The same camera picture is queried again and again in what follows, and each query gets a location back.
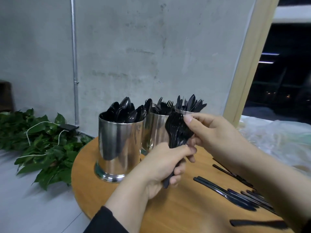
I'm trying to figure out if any bunch of black forks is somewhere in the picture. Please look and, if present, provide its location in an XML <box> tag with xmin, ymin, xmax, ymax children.
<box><xmin>151</xmin><ymin>97</ymin><xmax>176</xmax><ymax>116</ymax></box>

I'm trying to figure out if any bunch of black spoons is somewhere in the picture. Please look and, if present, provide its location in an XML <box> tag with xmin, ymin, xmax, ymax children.
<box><xmin>100</xmin><ymin>96</ymin><xmax>153</xmax><ymax>124</ymax></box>

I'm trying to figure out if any person's left hand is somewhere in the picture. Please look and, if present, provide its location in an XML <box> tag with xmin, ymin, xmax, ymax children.
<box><xmin>133</xmin><ymin>142</ymin><xmax>198</xmax><ymax>199</ymax></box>

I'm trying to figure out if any person's right forearm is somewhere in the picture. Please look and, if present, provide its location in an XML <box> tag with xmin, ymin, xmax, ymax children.
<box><xmin>243</xmin><ymin>148</ymin><xmax>311</xmax><ymax>233</ymax></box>

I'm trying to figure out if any dark wooden shelf unit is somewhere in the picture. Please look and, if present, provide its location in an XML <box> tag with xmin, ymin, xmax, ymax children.
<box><xmin>0</xmin><ymin>81</ymin><xmax>14</xmax><ymax>113</ymax></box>

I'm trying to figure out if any clear plastic bag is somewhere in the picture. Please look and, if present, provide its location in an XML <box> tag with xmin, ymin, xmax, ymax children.
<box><xmin>237</xmin><ymin>115</ymin><xmax>311</xmax><ymax>173</ymax></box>

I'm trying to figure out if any person's left forearm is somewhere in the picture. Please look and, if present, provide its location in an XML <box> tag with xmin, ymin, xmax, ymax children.
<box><xmin>83</xmin><ymin>174</ymin><xmax>158</xmax><ymax>233</ymax></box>

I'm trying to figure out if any green leafy plant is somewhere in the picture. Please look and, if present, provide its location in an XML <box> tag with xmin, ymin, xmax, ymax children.
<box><xmin>0</xmin><ymin>108</ymin><xmax>94</xmax><ymax>191</ymax></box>

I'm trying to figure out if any pile of black plastic cutlery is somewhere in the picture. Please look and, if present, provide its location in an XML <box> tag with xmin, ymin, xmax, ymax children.
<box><xmin>193</xmin><ymin>158</ymin><xmax>280</xmax><ymax>214</ymax></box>

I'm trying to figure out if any black plastic fork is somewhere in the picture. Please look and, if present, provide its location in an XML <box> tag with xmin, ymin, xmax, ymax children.
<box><xmin>164</xmin><ymin>111</ymin><xmax>183</xmax><ymax>189</ymax></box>
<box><xmin>172</xmin><ymin>114</ymin><xmax>192</xmax><ymax>149</ymax></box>

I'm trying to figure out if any person's right hand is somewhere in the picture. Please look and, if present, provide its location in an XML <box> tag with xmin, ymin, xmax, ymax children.
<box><xmin>183</xmin><ymin>113</ymin><xmax>259</xmax><ymax>169</ymax></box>

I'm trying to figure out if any thin white cable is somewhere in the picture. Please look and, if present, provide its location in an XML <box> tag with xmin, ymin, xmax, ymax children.
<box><xmin>15</xmin><ymin>121</ymin><xmax>71</xmax><ymax>161</ymax></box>

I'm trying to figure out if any black power adapter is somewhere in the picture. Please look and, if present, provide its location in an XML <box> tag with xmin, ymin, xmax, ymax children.
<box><xmin>59</xmin><ymin>124</ymin><xmax>80</xmax><ymax>131</ymax></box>

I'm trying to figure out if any black plastic knife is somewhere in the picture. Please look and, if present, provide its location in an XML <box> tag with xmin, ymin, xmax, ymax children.
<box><xmin>229</xmin><ymin>219</ymin><xmax>289</xmax><ymax>230</ymax></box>

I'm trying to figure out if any bunch of black knives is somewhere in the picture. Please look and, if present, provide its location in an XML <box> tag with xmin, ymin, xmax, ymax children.
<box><xmin>175</xmin><ymin>94</ymin><xmax>208</xmax><ymax>113</ymax></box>

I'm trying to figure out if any grey metal pipe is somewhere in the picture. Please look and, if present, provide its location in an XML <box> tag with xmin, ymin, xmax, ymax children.
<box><xmin>70</xmin><ymin>0</ymin><xmax>80</xmax><ymax>127</ymax></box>

